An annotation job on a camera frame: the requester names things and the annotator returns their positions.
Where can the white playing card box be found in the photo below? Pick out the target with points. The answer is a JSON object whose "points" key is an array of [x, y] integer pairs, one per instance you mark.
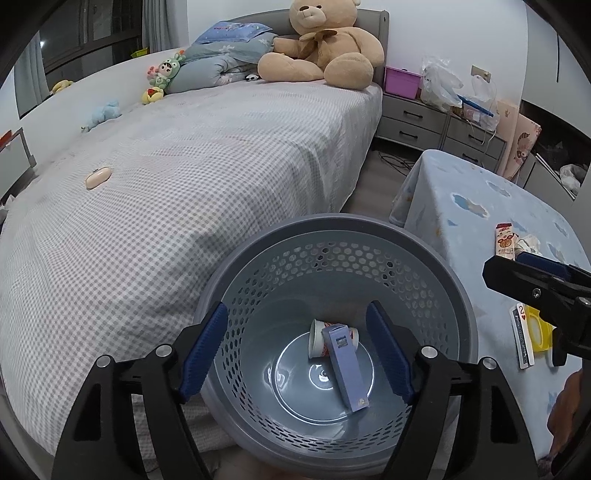
{"points": [[524, 341]]}

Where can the grey checked bed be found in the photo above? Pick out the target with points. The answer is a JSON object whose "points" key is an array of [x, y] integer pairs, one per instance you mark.
{"points": [[207, 184]]}

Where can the grey curtain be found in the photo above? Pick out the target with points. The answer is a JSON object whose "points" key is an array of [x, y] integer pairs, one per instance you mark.
{"points": [[164, 23]]}

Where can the grey drawer cabinet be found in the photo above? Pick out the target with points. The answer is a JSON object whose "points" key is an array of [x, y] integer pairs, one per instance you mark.
{"points": [[411, 122], [471, 143]]}

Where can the large tan teddy bear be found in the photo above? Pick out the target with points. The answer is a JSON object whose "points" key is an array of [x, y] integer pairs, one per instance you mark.
{"points": [[341, 46]]}

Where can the small pink case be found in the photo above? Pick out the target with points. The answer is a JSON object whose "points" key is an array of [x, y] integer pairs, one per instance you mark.
{"points": [[98, 177]]}

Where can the person's right forearm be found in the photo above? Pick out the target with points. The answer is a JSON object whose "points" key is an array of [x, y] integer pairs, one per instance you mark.
{"points": [[565, 415]]}

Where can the clear plastic bag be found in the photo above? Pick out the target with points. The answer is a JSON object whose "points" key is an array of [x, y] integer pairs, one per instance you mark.
{"points": [[438, 85], [482, 113]]}

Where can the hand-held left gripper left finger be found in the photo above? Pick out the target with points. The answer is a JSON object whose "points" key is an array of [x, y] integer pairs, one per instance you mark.
{"points": [[203, 355]]}

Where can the beige board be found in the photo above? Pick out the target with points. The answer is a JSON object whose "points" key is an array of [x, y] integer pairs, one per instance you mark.
{"points": [[508, 120]]}

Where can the blue stick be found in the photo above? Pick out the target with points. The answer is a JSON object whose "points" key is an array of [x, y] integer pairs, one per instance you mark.
{"points": [[473, 102]]}

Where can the pink printed board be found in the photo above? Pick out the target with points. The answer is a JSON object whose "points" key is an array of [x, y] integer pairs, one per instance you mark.
{"points": [[524, 147]]}

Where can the white grey cloth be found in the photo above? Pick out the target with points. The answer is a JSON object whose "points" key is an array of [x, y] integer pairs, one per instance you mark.
{"points": [[575, 177]]}

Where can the dark open cabinet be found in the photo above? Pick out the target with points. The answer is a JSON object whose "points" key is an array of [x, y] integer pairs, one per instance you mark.
{"points": [[554, 138]]}

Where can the grey bed headboard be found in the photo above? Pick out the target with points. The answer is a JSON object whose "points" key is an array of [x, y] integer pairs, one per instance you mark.
{"points": [[376, 37]]}

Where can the yellow red plush toy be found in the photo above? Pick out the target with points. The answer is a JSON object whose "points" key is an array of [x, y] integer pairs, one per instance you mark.
{"points": [[151, 95]]}

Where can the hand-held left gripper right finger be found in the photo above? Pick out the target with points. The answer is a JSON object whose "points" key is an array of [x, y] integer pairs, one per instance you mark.
{"points": [[390, 355]]}

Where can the white red paper cup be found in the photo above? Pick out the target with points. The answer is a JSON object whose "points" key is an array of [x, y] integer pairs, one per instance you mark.
{"points": [[318, 339]]}

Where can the dark window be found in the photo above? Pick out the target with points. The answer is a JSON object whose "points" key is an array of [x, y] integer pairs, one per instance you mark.
{"points": [[92, 37]]}

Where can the red snack packet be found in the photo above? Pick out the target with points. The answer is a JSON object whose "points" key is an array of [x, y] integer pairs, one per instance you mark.
{"points": [[504, 242]]}

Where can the light blue folded quilt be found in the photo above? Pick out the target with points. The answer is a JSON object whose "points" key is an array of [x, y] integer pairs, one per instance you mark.
{"points": [[207, 69]]}

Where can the brass wall socket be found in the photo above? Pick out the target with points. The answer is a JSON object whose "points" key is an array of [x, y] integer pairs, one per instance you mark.
{"points": [[480, 73]]}

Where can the yellow plastic lid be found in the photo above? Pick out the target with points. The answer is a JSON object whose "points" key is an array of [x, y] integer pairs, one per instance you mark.
{"points": [[542, 339]]}

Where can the white wrapper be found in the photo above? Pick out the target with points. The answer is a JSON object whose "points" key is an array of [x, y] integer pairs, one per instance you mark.
{"points": [[528, 242]]}

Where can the grey perforated plastic basket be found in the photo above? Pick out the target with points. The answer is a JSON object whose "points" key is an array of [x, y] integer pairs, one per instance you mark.
{"points": [[332, 226]]}

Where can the green hooded plush doll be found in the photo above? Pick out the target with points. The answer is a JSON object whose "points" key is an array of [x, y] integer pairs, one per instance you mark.
{"points": [[168, 71]]}

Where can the blue cloud print blanket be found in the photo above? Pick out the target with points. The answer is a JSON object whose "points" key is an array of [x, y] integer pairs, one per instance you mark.
{"points": [[461, 221]]}

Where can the pink storage box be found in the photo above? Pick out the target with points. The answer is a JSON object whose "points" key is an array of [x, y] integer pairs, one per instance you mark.
{"points": [[401, 83]]}

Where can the blue printed pillow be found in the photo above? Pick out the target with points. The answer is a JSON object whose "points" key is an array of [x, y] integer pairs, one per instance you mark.
{"points": [[231, 32]]}

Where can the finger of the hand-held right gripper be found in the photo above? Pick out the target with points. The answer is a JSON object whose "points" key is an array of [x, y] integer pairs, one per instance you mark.
{"points": [[540, 261], [526, 284]]}

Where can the purple cardboard box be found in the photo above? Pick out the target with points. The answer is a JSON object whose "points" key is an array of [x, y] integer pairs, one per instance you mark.
{"points": [[348, 378]]}

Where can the grey white bed guard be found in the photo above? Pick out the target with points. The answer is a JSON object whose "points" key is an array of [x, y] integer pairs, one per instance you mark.
{"points": [[16, 161]]}

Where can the light blue plush toy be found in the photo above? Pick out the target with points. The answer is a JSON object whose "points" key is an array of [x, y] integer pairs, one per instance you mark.
{"points": [[104, 113]]}

